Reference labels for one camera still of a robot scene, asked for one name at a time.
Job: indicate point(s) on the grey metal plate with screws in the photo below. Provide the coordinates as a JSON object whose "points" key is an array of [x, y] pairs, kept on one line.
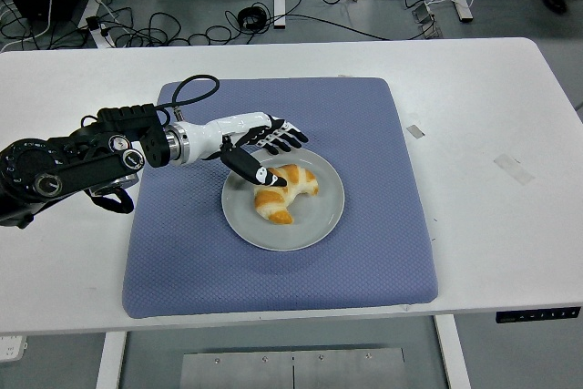
{"points": [[291, 368]]}

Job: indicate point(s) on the clear tape strip small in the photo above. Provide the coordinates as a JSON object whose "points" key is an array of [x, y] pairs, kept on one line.
{"points": [[415, 130]]}

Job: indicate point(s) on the blue quilted mat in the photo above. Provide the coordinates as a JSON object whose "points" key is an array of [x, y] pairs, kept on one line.
{"points": [[282, 279]]}

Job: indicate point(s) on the white power strip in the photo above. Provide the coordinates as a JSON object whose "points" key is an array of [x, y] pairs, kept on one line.
{"points": [[11, 348]]}

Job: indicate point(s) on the white table leg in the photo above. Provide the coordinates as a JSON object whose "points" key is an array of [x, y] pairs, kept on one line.
{"points": [[452, 352], [110, 359]]}

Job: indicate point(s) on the clear tape strip large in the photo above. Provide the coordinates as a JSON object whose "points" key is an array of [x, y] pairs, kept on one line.
{"points": [[514, 169]]}

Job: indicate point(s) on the grey round plate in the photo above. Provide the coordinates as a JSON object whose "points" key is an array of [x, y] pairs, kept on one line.
{"points": [[319, 220]]}

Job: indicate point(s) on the grey foot pedal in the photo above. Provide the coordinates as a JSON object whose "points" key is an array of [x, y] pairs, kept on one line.
{"points": [[427, 22]]}

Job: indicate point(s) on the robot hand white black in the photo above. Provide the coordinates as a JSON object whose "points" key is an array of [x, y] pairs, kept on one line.
{"points": [[214, 134]]}

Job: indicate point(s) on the black table control panel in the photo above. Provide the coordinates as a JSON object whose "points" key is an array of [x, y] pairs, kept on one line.
{"points": [[537, 314]]}

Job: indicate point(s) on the croissant bread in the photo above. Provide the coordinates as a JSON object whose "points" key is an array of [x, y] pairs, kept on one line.
{"points": [[278, 204]]}

